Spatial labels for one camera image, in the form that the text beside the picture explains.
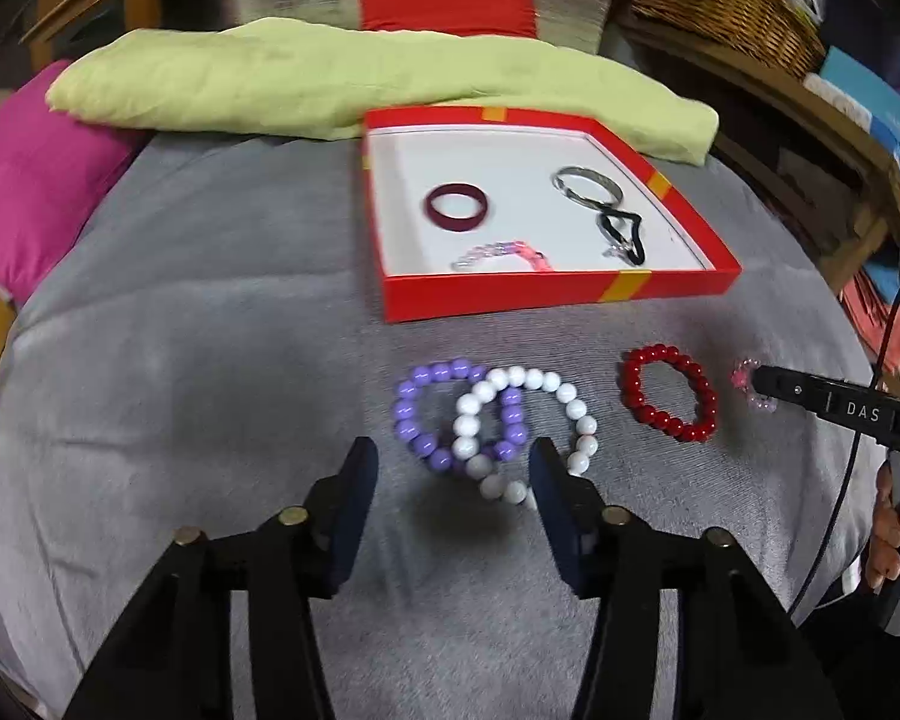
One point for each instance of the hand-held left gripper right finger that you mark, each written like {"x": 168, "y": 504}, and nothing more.
{"x": 561, "y": 525}

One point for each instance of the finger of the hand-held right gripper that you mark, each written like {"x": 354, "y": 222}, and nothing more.
{"x": 810, "y": 394}

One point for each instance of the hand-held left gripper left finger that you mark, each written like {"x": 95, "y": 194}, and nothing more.
{"x": 351, "y": 517}

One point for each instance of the red jewelry box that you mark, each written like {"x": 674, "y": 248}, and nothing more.
{"x": 495, "y": 300}

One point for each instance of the person's right hand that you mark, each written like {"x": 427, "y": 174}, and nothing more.
{"x": 881, "y": 540}

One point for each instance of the silver metal bangle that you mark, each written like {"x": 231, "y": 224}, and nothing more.
{"x": 615, "y": 191}

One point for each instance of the wooden shelf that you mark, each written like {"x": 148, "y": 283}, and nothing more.
{"x": 795, "y": 101}

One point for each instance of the blue cardboard box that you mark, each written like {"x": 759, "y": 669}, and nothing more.
{"x": 870, "y": 97}

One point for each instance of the dark red bangle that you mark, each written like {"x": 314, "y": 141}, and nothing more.
{"x": 457, "y": 226}

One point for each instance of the wicker basket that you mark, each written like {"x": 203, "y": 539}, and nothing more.
{"x": 735, "y": 7}

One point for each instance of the light green blanket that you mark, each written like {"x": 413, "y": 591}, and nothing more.
{"x": 270, "y": 82}

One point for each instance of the magenta pillow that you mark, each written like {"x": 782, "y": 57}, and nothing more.
{"x": 37, "y": 180}

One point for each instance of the small red cushion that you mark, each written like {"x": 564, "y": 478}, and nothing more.
{"x": 442, "y": 4}

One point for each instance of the wooden cabinet frame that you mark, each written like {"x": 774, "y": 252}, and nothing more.
{"x": 75, "y": 7}

